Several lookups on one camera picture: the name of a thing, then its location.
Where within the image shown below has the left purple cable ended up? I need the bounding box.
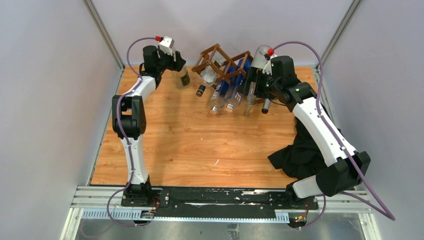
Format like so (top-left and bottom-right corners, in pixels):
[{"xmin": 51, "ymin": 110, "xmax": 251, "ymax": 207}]
[{"xmin": 105, "ymin": 37, "xmax": 163, "ymax": 228}]

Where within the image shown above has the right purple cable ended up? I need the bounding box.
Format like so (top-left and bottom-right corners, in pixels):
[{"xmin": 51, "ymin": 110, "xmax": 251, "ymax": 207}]
[{"xmin": 267, "ymin": 40, "xmax": 397, "ymax": 229}]

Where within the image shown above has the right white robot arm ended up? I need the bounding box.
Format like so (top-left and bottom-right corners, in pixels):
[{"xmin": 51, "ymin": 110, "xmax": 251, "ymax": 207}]
[{"xmin": 244, "ymin": 53, "xmax": 371, "ymax": 209}]

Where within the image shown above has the brown wooden wine rack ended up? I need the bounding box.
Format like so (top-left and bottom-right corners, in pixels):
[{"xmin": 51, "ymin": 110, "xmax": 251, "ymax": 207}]
[{"xmin": 191, "ymin": 43, "xmax": 253, "ymax": 97}]

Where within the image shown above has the clear bottle black cap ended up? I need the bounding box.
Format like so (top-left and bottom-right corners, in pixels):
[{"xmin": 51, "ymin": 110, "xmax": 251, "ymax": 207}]
[{"xmin": 196, "ymin": 66, "xmax": 219, "ymax": 97}]

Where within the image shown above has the black cloth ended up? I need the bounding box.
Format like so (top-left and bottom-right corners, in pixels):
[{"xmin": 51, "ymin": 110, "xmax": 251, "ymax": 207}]
[{"xmin": 267, "ymin": 117, "xmax": 327, "ymax": 180}]

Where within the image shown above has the dark green wine bottle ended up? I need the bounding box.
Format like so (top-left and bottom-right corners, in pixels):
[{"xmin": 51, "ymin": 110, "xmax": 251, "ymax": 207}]
[{"xmin": 261, "ymin": 98, "xmax": 271, "ymax": 114}]

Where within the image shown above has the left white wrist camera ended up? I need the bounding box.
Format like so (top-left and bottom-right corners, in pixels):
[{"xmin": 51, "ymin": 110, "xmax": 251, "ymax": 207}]
[{"xmin": 158, "ymin": 36, "xmax": 175, "ymax": 56}]

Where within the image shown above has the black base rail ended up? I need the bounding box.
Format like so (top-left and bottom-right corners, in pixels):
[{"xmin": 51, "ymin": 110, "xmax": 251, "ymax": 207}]
[{"xmin": 121, "ymin": 186, "xmax": 319, "ymax": 221}]

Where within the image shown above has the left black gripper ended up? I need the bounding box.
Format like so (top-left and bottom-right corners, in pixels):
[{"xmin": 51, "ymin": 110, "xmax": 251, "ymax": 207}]
[{"xmin": 155, "ymin": 48, "xmax": 185, "ymax": 73}]

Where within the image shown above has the purple cable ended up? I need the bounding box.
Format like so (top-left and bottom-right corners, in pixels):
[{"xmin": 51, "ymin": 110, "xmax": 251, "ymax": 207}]
[
  {"xmin": 267, "ymin": 40, "xmax": 397, "ymax": 229},
  {"xmin": 105, "ymin": 37, "xmax": 163, "ymax": 228}
]

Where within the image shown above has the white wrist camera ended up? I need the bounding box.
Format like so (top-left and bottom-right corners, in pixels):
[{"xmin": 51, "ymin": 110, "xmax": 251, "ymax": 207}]
[
  {"xmin": 158, "ymin": 36, "xmax": 175, "ymax": 56},
  {"xmin": 262, "ymin": 54, "xmax": 277, "ymax": 76}
]

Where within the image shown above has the clear glass bottle gold label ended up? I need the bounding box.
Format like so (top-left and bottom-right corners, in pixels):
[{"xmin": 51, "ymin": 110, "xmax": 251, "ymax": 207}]
[{"xmin": 172, "ymin": 65, "xmax": 191, "ymax": 90}]

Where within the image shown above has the blue clear square bottle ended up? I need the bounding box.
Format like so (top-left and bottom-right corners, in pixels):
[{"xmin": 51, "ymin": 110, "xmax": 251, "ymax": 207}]
[{"xmin": 208, "ymin": 76, "xmax": 236, "ymax": 115}]

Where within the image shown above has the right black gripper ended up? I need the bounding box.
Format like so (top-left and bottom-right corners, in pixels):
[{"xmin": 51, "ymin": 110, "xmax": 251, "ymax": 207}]
[{"xmin": 236, "ymin": 66, "xmax": 282, "ymax": 100}]

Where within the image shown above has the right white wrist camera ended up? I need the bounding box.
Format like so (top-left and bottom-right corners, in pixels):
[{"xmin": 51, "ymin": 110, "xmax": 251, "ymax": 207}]
[{"xmin": 262, "ymin": 54, "xmax": 277, "ymax": 76}]

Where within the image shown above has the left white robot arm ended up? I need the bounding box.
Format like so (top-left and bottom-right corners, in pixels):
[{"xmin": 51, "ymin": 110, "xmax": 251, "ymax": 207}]
[{"xmin": 112, "ymin": 45, "xmax": 186, "ymax": 207}]

